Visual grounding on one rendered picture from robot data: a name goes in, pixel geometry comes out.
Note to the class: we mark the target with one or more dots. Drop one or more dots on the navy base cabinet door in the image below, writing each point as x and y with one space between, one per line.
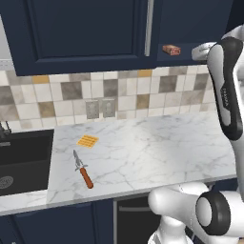
54 225

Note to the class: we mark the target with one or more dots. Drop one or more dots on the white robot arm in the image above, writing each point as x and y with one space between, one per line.
227 95

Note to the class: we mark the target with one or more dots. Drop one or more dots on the black sink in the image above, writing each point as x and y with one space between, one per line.
25 162

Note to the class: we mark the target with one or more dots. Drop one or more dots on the brown bar soap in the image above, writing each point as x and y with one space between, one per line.
171 50

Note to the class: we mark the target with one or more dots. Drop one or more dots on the grey wall socket plate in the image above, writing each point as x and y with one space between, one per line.
108 108
92 109

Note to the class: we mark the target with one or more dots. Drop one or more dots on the black dishwasher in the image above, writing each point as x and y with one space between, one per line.
133 222

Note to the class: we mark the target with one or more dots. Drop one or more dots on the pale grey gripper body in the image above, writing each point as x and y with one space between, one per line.
200 51

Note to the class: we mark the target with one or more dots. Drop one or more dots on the dark tap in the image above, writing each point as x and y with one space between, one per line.
4 130

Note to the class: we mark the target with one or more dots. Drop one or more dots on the yellow waffle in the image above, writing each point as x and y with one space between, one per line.
87 141

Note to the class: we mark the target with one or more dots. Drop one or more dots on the navy wall cabinet door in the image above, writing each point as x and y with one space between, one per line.
85 31
187 22

